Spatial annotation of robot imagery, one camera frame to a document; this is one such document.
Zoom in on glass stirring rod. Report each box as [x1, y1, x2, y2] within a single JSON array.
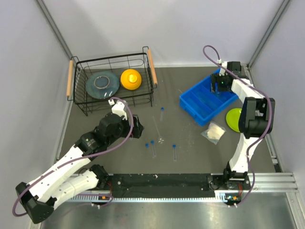
[[152, 116, 164, 144]]

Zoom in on plastic bag of cotton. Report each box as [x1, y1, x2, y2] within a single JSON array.
[[201, 122, 226, 145]]

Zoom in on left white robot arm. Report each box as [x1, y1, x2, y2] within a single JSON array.
[[15, 112, 144, 224]]

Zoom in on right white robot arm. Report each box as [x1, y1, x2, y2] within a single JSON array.
[[211, 59, 275, 189]]

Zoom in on blue-capped test tube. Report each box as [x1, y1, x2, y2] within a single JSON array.
[[160, 107, 164, 121], [145, 143, 153, 155], [173, 144, 177, 162], [151, 140, 157, 157]]

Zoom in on blue plastic divided bin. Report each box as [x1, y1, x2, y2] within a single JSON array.
[[179, 76, 238, 126]]

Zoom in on lime green plate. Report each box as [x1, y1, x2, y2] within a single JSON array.
[[226, 108, 242, 133]]

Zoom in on orange ribbed bowl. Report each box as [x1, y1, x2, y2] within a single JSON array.
[[120, 69, 142, 91]]

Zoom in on blue ceramic plate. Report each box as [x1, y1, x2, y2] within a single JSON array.
[[85, 71, 120, 100]]

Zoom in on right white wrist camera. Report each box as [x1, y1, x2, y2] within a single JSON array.
[[217, 59, 228, 76]]

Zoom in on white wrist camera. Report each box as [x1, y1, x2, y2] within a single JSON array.
[[217, 59, 228, 76], [108, 99, 128, 120]]

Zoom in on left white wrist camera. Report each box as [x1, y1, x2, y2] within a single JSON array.
[[108, 99, 128, 120]]

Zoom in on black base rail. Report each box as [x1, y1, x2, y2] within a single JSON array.
[[104, 173, 229, 198]]

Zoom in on black wire basket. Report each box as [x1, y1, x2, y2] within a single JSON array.
[[66, 46, 158, 115]]

